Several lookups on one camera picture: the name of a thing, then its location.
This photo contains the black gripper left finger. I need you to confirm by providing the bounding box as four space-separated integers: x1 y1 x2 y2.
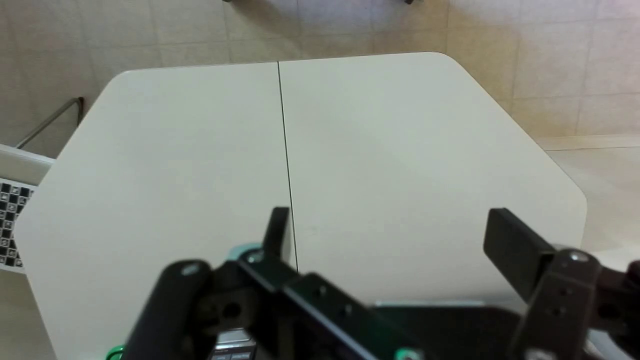
121 207 424 360

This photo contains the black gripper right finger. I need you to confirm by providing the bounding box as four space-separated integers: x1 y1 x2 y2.
481 207 640 360

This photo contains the thin metal stand leg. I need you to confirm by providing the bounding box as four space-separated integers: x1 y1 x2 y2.
16 97 87 150

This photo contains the black white checkerboard sheet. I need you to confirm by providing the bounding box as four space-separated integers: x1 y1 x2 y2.
0 177 36 270

